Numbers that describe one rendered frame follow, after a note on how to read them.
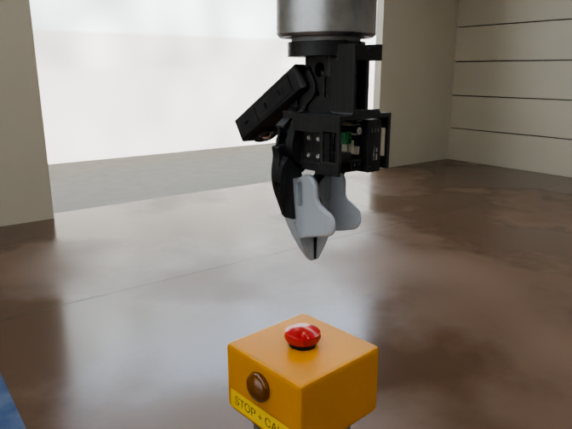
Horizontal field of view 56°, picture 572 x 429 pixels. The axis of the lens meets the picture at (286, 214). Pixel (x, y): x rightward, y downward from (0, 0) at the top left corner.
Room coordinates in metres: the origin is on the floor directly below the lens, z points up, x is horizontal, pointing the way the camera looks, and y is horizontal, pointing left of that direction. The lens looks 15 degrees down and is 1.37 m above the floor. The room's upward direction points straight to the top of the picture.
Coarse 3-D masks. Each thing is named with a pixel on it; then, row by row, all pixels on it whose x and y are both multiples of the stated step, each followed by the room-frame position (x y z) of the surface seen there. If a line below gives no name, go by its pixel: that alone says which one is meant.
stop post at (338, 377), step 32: (288, 320) 0.59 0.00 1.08; (320, 320) 0.59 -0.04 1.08; (256, 352) 0.51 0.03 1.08; (288, 352) 0.51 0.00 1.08; (320, 352) 0.51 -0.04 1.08; (352, 352) 0.51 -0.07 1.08; (288, 384) 0.46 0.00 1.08; (320, 384) 0.47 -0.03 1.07; (352, 384) 0.50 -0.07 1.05; (256, 416) 0.50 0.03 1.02; (288, 416) 0.46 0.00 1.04; (320, 416) 0.47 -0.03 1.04; (352, 416) 0.50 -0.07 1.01
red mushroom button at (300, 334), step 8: (288, 328) 0.54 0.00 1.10; (296, 328) 0.53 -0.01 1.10; (304, 328) 0.53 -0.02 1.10; (312, 328) 0.53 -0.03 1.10; (288, 336) 0.52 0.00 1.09; (296, 336) 0.52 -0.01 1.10; (304, 336) 0.52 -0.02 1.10; (312, 336) 0.52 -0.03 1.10; (320, 336) 0.53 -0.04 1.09; (296, 344) 0.52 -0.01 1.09; (304, 344) 0.51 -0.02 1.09; (312, 344) 0.52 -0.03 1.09
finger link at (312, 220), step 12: (300, 180) 0.51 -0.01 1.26; (312, 180) 0.50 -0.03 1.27; (300, 192) 0.51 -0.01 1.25; (312, 192) 0.50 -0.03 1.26; (300, 204) 0.51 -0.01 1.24; (312, 204) 0.50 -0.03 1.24; (300, 216) 0.51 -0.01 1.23; (312, 216) 0.50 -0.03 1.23; (324, 216) 0.49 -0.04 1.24; (300, 228) 0.51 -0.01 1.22; (312, 228) 0.50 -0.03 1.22; (324, 228) 0.49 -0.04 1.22; (300, 240) 0.51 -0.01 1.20; (312, 240) 0.53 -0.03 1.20; (312, 252) 0.53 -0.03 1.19
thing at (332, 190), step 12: (324, 180) 0.54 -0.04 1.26; (336, 180) 0.53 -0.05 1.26; (324, 192) 0.54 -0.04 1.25; (336, 192) 0.53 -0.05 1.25; (324, 204) 0.54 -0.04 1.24; (336, 204) 0.53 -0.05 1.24; (348, 204) 0.52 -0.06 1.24; (336, 216) 0.53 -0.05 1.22; (348, 216) 0.52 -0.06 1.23; (360, 216) 0.51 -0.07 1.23; (336, 228) 0.53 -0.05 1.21; (348, 228) 0.52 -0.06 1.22; (324, 240) 0.54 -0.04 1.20
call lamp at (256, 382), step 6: (252, 372) 0.50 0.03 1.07; (258, 372) 0.49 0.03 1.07; (252, 378) 0.49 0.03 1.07; (258, 378) 0.49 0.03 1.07; (264, 378) 0.49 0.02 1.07; (246, 384) 0.50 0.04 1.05; (252, 384) 0.49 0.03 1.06; (258, 384) 0.48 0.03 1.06; (264, 384) 0.48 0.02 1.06; (252, 390) 0.48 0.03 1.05; (258, 390) 0.48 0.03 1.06; (264, 390) 0.48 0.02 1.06; (252, 396) 0.49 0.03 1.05; (258, 396) 0.48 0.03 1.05; (264, 396) 0.48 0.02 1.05; (258, 402) 0.49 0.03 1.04
